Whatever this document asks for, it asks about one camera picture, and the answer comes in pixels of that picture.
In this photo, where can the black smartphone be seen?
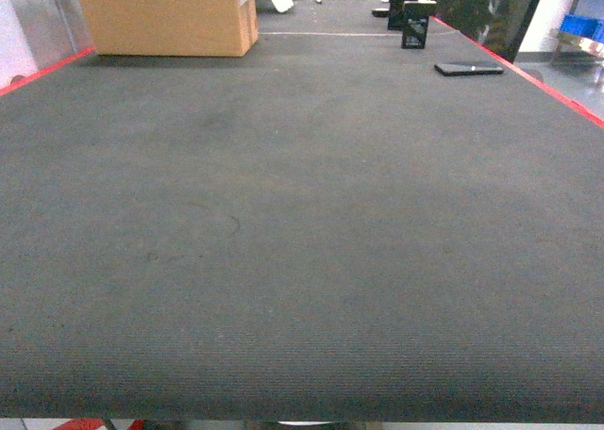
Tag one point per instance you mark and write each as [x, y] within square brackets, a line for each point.
[451, 69]

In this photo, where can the black box near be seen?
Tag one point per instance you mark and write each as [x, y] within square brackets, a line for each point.
[415, 23]

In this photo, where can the black box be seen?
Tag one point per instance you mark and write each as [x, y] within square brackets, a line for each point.
[415, 23]
[396, 14]

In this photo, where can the black box far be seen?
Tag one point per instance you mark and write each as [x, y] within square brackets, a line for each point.
[396, 14]

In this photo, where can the cardboard box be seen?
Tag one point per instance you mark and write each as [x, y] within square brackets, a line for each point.
[172, 28]

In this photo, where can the black office chair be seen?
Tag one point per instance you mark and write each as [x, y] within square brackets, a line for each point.
[498, 25]

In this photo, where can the blue bin on rack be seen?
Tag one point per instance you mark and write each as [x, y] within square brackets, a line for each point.
[582, 26]

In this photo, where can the red conveyor side rail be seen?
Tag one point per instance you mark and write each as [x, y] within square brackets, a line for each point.
[507, 102]

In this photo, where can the red left side rail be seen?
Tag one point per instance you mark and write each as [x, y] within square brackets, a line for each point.
[13, 86]

